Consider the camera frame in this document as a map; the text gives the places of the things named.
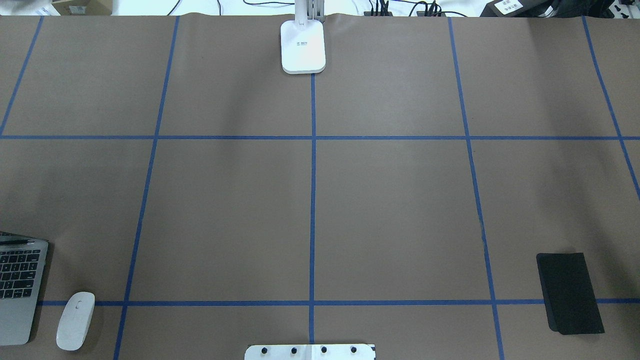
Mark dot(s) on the black mouse pad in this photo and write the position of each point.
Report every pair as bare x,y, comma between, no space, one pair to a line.
568,294

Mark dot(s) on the white computer mouse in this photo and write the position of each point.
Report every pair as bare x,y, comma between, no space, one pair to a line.
74,323

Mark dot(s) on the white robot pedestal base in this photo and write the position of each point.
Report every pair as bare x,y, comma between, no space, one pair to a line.
335,351

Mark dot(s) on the grey laptop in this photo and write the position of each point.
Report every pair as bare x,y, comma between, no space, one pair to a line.
22,265

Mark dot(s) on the white desk lamp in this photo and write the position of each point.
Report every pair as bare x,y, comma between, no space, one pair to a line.
302,39

